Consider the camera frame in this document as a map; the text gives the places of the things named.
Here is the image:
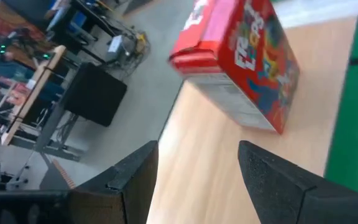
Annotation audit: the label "red Froot Loops cereal box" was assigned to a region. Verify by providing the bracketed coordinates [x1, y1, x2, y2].
[168, 0, 301, 135]

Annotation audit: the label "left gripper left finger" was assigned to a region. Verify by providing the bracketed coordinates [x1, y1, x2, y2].
[68, 139, 160, 224]

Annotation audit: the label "wooden top metal desk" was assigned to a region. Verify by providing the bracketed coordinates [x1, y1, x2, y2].
[0, 45, 85, 190]

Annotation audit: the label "blue chair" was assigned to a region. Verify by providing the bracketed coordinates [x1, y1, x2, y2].
[47, 0, 88, 35]

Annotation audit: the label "black rectangular cabinet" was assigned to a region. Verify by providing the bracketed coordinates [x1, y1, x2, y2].
[63, 62, 129, 128]

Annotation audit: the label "grey power adapter box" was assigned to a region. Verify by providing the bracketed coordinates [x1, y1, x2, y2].
[107, 34, 127, 62]

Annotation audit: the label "tangled floor cables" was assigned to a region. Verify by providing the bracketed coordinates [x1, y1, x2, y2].
[116, 29, 152, 72]

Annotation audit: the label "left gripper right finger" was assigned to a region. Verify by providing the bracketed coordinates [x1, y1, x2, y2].
[237, 139, 358, 224]

